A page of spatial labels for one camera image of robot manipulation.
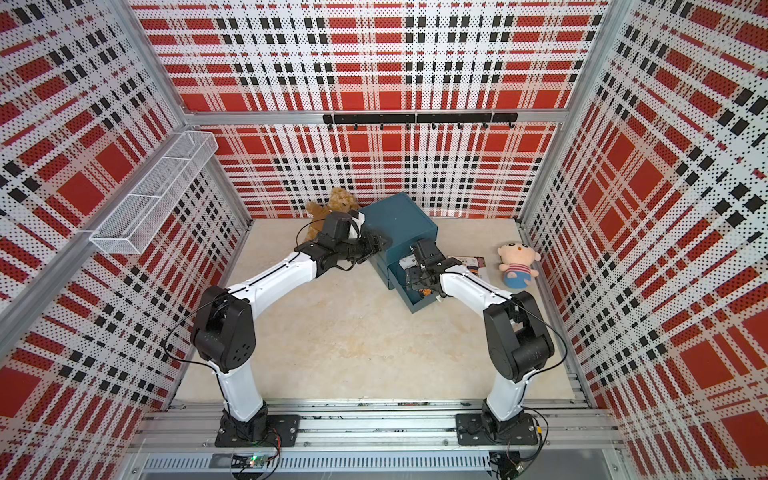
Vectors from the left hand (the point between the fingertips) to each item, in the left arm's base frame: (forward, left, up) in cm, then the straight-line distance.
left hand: (389, 244), depth 88 cm
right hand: (-4, -11, -11) cm, 16 cm away
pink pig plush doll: (+3, -43, -14) cm, 45 cm away
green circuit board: (-52, +32, -18) cm, 63 cm away
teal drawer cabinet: (+7, -5, +1) cm, 9 cm away
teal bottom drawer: (-13, -7, -9) cm, 18 cm away
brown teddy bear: (+28, +20, -7) cm, 36 cm away
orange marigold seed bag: (-9, -11, -12) cm, 19 cm away
